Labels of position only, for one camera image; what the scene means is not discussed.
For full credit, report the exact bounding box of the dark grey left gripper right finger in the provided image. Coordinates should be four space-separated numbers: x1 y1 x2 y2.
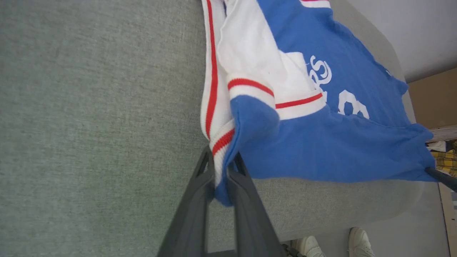
226 153 287 257

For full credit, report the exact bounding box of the brown cardboard box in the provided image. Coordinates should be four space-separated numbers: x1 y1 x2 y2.
407 67 457 130

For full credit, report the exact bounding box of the blue white Lakers jersey shirt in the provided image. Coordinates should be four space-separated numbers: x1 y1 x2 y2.
200 0 438 207

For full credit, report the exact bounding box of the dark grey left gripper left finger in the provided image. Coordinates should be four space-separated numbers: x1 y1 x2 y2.
156 146 215 257

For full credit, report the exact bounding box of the white shoe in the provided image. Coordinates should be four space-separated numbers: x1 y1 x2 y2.
348 227 375 257
291 236 326 257

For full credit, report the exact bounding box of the yellow plaid cloth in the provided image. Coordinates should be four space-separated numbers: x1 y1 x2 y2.
430 148 457 178

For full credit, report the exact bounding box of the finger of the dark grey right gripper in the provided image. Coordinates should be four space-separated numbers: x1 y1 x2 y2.
425 167 457 192

